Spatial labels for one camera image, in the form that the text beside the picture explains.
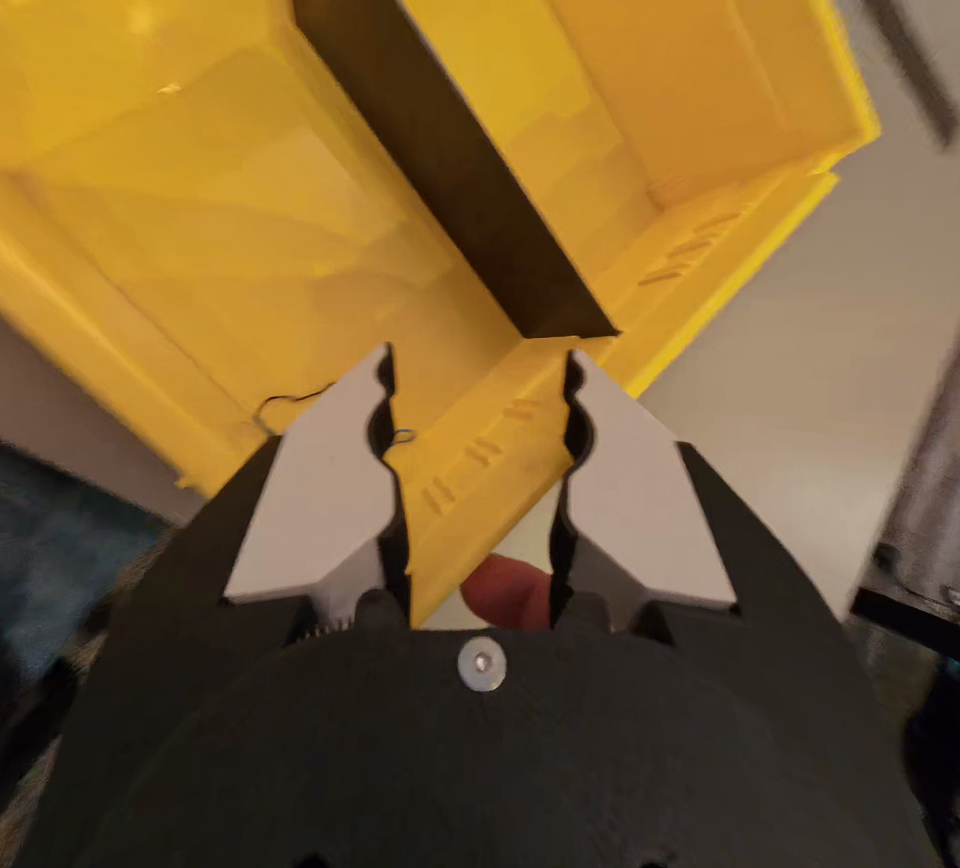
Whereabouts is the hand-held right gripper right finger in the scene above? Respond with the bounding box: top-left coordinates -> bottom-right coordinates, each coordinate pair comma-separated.
549,349 -> 740,629

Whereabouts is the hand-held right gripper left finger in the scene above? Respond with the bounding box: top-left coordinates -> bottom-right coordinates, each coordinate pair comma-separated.
223,343 -> 412,622

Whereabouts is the yellow plastic bin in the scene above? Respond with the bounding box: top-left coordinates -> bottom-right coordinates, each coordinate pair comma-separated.
0,0 -> 882,629

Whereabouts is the black twist tie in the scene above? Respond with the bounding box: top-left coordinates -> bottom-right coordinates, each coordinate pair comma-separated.
253,382 -> 337,434

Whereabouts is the black bin divider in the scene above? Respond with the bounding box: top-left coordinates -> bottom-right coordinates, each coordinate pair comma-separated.
277,0 -> 621,340

